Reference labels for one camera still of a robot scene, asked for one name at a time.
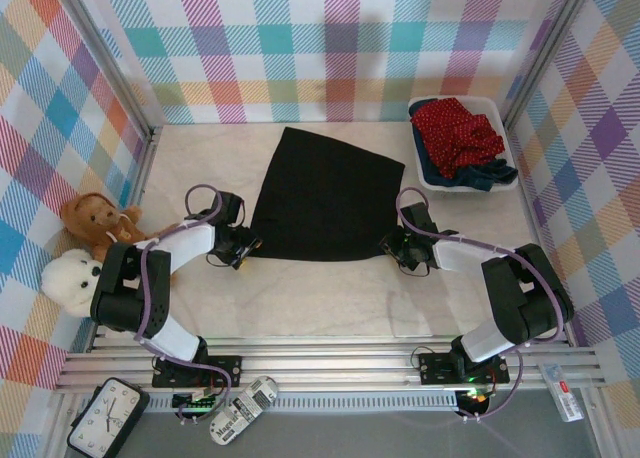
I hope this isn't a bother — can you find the white plastic basket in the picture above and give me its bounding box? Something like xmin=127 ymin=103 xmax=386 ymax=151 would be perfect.
xmin=407 ymin=96 xmax=519 ymax=195

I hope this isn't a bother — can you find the clear box with red label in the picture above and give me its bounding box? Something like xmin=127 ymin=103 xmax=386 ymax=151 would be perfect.
xmin=541 ymin=362 xmax=586 ymax=423

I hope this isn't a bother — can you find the green circuit board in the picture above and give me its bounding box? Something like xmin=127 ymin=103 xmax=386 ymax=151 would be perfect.
xmin=172 ymin=388 xmax=227 ymax=423
xmin=455 ymin=385 xmax=497 ymax=417

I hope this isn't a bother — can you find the right green circuit board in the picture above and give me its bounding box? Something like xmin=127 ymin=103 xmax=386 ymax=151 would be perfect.
xmin=455 ymin=385 xmax=497 ymax=417

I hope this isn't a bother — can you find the black alarm clock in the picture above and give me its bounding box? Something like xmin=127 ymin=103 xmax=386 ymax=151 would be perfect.
xmin=66 ymin=376 xmax=151 ymax=457

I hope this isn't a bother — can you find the white plush bear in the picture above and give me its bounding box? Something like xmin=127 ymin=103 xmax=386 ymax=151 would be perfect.
xmin=40 ymin=247 xmax=107 ymax=320

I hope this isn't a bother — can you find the red polka dot skirt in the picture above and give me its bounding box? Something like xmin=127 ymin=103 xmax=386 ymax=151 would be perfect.
xmin=409 ymin=97 xmax=506 ymax=180

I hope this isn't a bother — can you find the aluminium corner post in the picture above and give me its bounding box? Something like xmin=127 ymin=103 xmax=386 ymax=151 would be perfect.
xmin=501 ymin=0 xmax=604 ymax=127
xmin=57 ymin=0 xmax=161 ymax=139

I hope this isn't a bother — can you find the brown teddy bear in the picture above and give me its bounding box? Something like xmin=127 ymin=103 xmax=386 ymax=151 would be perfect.
xmin=60 ymin=192 xmax=162 ymax=265

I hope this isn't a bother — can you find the black skirt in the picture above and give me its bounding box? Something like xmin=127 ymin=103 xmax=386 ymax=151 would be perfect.
xmin=248 ymin=126 xmax=407 ymax=263

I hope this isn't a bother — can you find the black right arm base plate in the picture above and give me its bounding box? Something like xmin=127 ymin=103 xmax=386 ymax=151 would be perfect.
xmin=417 ymin=350 xmax=511 ymax=387

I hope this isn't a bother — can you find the grey slotted cable duct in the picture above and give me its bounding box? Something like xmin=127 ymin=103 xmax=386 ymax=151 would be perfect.
xmin=147 ymin=395 xmax=461 ymax=412

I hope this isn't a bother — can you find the left green circuit board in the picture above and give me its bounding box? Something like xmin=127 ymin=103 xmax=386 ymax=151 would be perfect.
xmin=172 ymin=388 xmax=227 ymax=423

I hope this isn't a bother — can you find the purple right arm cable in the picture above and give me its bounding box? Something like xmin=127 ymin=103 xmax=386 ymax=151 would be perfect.
xmin=396 ymin=186 xmax=564 ymax=424

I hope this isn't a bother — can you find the aluminium extrusion frame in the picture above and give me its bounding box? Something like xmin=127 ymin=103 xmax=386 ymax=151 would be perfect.
xmin=47 ymin=122 xmax=616 ymax=458

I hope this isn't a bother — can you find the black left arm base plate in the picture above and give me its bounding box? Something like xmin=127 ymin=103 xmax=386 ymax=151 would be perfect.
xmin=151 ymin=353 xmax=244 ymax=390

